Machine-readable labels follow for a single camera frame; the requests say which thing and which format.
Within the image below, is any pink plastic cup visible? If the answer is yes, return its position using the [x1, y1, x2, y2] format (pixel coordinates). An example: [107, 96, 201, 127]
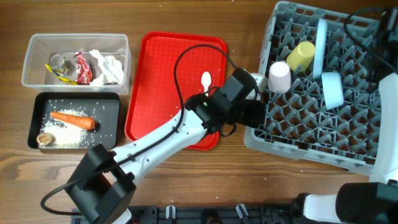
[267, 61, 291, 93]

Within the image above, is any white plastic spoon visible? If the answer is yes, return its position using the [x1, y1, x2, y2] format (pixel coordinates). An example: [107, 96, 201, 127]
[201, 72, 211, 96]

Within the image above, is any yellow plastic cup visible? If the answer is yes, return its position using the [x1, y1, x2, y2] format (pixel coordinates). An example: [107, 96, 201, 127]
[286, 41, 315, 72]

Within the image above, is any grey dishwasher rack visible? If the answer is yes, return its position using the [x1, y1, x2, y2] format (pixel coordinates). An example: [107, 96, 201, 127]
[244, 1, 397, 182]

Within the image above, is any light blue rice bowl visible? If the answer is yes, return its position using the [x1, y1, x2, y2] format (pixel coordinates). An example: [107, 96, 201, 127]
[321, 72, 344, 110]

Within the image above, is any light blue plate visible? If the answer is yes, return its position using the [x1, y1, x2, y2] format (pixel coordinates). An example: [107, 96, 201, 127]
[312, 19, 327, 79]

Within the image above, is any red plastic tray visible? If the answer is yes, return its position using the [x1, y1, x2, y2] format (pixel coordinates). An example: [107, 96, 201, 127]
[124, 32, 228, 141]

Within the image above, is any white tissue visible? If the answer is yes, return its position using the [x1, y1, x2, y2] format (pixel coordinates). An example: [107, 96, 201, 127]
[89, 50, 124, 86]

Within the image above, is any orange carrot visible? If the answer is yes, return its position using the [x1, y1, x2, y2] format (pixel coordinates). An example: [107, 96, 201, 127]
[50, 111, 96, 130]

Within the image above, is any red snack wrapper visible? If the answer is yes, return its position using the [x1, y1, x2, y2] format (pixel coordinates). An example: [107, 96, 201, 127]
[73, 52, 93, 85]

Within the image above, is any yellow snack wrapper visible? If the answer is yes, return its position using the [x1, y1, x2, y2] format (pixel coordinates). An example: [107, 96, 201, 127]
[45, 57, 77, 85]

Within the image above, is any brown food scrap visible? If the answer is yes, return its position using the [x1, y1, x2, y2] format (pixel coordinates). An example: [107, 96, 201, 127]
[36, 133, 55, 146]

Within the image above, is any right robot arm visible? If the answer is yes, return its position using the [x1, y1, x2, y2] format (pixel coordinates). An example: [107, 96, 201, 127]
[300, 6, 397, 223]

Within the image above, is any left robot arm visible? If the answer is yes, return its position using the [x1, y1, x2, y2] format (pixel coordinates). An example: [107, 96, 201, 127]
[65, 91, 265, 223]

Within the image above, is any spilled white rice pile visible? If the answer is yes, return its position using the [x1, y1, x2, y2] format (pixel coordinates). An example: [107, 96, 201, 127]
[40, 115, 88, 149]

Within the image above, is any black plastic bin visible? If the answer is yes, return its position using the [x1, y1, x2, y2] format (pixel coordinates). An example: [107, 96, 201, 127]
[27, 92, 120, 150]

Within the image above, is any clear plastic bin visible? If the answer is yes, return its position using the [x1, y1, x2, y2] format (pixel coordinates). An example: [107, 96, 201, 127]
[21, 34, 132, 95]

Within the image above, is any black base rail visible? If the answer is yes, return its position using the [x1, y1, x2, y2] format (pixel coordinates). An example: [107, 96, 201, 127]
[70, 203, 302, 224]

